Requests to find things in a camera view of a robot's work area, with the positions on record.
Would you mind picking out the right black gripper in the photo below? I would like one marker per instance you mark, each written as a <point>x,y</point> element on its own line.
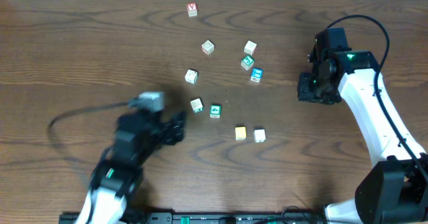
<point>305,93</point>

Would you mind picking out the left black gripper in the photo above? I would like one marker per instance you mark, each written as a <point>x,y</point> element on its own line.
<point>174,137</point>

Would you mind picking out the green number 4 block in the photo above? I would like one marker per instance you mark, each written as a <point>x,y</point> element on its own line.
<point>215,111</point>

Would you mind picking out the yellow wooden block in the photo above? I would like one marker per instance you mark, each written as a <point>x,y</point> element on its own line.
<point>240,133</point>

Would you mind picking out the wooden block teal side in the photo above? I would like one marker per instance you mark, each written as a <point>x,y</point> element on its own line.
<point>259,135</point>

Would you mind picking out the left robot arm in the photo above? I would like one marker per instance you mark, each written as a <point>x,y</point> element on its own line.
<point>119,173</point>

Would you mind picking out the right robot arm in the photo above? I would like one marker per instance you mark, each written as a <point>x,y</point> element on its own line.
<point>395,190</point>

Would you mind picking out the wooden block green side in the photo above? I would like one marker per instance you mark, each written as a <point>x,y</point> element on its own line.
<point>196,105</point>

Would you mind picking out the wooden block patterned top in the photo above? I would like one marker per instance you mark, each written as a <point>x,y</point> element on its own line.
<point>191,76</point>

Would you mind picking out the blue letter block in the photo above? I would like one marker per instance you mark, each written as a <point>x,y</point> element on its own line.
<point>256,75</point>

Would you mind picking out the green J letter block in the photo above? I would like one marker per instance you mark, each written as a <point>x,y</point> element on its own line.
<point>247,62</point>

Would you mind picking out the plain wooden block upper right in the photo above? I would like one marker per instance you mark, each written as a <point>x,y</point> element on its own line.
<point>250,47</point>

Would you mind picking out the wooden block red side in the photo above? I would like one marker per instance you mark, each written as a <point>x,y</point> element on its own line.
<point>208,47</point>

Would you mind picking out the red V letter block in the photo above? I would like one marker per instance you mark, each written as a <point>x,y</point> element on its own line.
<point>192,9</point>

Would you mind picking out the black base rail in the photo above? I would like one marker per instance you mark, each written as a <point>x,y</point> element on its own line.
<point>217,218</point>

